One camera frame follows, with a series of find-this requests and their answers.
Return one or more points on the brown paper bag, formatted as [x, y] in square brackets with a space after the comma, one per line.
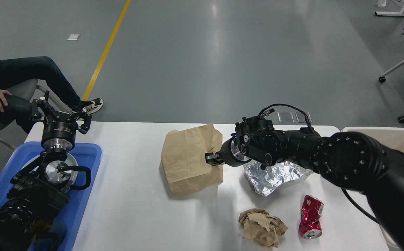
[184, 163]

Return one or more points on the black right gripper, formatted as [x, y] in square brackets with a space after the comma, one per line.
[229, 154]

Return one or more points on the seated person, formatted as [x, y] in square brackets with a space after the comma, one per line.
[16, 71]

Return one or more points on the aluminium foil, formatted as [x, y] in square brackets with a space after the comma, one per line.
[279, 176]

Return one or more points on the floor outlet plate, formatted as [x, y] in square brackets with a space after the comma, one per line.
[291, 117]

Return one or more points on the white desk frame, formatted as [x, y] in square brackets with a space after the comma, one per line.
[393, 8]

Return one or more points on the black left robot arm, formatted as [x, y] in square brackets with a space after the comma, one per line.
[39, 191]

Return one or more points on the crumpled brown paper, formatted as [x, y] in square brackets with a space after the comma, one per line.
[261, 227]

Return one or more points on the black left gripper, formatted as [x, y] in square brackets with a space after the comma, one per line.
[59, 127]

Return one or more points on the crushed red can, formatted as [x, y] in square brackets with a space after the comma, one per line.
[311, 212]

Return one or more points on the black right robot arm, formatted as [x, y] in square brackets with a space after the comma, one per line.
[349, 160]

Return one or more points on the beige plastic bin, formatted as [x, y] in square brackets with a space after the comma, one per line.
[388, 136]

